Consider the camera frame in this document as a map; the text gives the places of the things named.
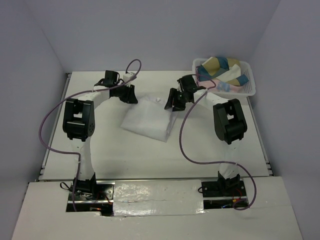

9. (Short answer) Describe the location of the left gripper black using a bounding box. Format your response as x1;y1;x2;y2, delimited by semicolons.
114;82;138;104

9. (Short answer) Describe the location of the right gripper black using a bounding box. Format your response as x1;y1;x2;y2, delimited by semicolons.
164;87;188;112

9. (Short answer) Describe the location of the white long sleeve shirt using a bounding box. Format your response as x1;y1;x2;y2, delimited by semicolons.
120;95;177;142

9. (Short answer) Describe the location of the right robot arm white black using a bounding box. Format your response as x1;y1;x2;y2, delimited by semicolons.
164;74;248;196

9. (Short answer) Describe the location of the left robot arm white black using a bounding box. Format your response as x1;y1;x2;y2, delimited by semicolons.
62;70;138;199

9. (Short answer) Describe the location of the pink shirt in basket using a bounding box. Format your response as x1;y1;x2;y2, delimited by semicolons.
195;75;249;93

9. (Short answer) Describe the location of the colourful patchwork shirt in basket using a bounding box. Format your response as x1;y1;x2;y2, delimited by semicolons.
195;57;243;80

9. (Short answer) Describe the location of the white plastic basket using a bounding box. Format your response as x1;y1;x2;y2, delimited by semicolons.
192;57;256;98

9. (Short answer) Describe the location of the silver foil tape panel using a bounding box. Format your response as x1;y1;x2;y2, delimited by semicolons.
112;179;205;217

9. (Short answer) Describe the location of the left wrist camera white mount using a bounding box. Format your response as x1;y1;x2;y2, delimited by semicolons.
122;72;137;83

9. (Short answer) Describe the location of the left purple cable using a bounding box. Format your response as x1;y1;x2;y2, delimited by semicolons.
39;58;144;213

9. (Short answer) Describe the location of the purple cable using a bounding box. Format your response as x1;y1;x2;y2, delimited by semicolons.
178;72;258;211
39;58;144;213

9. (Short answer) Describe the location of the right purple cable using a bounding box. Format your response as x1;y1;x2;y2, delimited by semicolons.
178;72;258;211

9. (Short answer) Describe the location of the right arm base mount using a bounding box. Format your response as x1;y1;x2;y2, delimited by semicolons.
197;173;249;210

